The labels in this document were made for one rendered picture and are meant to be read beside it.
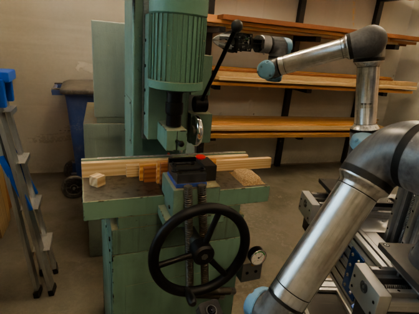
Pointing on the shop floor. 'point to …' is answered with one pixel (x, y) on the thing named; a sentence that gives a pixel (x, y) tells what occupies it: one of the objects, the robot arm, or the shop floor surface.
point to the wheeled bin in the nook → (74, 176)
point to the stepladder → (38, 241)
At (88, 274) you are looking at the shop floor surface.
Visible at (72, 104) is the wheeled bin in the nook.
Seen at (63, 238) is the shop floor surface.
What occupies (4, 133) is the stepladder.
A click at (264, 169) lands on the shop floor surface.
